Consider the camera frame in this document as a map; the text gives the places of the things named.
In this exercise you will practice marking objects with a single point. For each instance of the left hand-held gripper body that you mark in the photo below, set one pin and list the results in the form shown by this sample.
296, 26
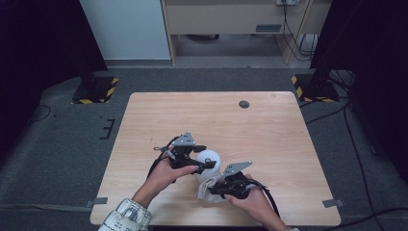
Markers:
183, 150

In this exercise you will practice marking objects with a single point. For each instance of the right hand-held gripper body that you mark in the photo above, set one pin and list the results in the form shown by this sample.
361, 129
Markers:
235, 184

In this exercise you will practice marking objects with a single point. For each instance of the white cylindrical container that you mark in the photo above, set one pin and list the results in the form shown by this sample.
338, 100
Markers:
213, 160

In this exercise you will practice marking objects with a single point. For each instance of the light grey quilted cloth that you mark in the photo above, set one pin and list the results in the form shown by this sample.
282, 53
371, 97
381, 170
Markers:
203, 189

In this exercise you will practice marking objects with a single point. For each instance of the person's right hand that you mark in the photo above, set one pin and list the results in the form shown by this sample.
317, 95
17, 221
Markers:
253, 207

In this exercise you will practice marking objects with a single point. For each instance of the person's left hand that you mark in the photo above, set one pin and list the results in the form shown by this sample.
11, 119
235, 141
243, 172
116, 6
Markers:
163, 179

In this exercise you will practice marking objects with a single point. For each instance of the dark round table grommet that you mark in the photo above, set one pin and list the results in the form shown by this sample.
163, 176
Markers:
244, 104

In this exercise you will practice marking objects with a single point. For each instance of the black tape floor mark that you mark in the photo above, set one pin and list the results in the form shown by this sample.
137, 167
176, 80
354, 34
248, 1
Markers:
109, 128

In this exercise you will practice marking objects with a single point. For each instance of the grey tape piece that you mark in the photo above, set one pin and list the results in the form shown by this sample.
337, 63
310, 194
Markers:
333, 203
97, 202

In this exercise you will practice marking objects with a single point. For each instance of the black stand with striped base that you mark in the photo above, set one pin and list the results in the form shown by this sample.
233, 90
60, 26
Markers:
96, 89
316, 88

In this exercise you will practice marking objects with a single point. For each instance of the white panel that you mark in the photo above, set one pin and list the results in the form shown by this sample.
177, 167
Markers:
125, 29

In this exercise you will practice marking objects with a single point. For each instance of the grey vent grille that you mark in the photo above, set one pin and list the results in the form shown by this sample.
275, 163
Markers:
268, 28

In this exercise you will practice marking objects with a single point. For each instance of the white power strip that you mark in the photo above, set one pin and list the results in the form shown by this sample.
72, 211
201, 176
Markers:
287, 2

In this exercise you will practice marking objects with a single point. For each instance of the dark curtain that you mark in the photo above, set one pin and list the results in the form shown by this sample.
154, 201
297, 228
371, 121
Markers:
372, 38
38, 48

